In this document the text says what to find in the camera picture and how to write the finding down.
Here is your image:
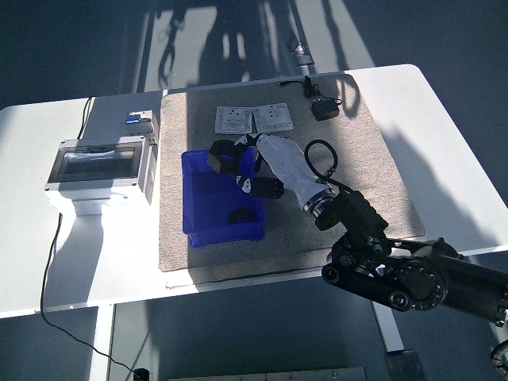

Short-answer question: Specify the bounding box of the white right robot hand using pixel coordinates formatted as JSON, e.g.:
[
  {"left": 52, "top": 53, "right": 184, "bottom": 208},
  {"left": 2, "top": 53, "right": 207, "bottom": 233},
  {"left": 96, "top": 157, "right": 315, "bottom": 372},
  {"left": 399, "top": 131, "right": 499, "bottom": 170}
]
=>
[{"left": 232, "top": 133, "right": 329, "bottom": 206}]

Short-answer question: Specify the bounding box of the blue plastic box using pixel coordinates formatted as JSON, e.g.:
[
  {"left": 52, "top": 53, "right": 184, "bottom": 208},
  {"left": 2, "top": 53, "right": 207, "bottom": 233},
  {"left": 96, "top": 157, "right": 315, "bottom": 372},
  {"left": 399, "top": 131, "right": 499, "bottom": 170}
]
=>
[{"left": 180, "top": 148, "right": 267, "bottom": 249}]

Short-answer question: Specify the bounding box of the grey electrical distribution box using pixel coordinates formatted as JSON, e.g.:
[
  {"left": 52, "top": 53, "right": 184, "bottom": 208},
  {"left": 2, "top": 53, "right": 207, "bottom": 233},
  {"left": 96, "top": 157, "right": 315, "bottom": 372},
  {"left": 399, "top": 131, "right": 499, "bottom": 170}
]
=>
[{"left": 43, "top": 133, "right": 160, "bottom": 217}]

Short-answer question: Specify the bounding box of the black power adapter plug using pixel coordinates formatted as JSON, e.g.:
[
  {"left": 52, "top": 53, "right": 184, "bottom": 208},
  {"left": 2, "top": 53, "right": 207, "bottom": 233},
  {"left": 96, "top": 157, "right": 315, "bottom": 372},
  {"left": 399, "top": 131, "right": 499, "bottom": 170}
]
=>
[{"left": 310, "top": 98, "right": 341, "bottom": 122}]

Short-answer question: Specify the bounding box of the grey-brown mat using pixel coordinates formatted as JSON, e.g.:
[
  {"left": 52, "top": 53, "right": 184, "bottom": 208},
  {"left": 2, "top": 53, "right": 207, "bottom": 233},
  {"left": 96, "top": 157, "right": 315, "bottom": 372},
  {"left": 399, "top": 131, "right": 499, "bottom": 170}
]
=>
[{"left": 157, "top": 73, "right": 426, "bottom": 274}]

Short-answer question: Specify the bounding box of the circuit breaker with blue label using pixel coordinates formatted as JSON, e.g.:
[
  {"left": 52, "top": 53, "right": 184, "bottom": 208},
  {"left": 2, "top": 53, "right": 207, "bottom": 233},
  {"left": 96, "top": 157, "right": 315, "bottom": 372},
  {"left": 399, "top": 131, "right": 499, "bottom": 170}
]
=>
[{"left": 123, "top": 110, "right": 160, "bottom": 138}]

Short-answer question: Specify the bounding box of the white table leg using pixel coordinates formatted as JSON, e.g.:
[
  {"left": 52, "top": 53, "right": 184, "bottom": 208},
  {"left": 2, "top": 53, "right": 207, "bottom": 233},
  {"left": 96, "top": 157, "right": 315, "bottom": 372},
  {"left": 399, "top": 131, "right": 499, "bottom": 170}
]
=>
[
  {"left": 89, "top": 305, "right": 117, "bottom": 381},
  {"left": 363, "top": 273, "right": 406, "bottom": 354}
]

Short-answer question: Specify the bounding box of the grey table foot plate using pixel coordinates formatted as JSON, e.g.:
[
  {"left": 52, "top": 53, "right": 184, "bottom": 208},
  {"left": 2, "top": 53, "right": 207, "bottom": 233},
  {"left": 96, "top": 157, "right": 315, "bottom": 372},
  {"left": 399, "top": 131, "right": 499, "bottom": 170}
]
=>
[{"left": 383, "top": 348, "right": 428, "bottom": 381}]

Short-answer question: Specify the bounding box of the black adapter cord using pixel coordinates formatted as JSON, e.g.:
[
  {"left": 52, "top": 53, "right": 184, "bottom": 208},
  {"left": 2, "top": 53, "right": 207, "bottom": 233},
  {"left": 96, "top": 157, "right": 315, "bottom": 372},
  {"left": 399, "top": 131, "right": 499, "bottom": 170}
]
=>
[{"left": 277, "top": 75, "right": 341, "bottom": 106}]

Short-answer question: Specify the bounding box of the long black power cable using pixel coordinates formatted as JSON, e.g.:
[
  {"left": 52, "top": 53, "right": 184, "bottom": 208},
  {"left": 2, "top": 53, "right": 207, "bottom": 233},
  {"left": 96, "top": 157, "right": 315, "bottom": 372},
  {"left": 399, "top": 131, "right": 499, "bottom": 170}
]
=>
[{"left": 39, "top": 96, "right": 138, "bottom": 374}]

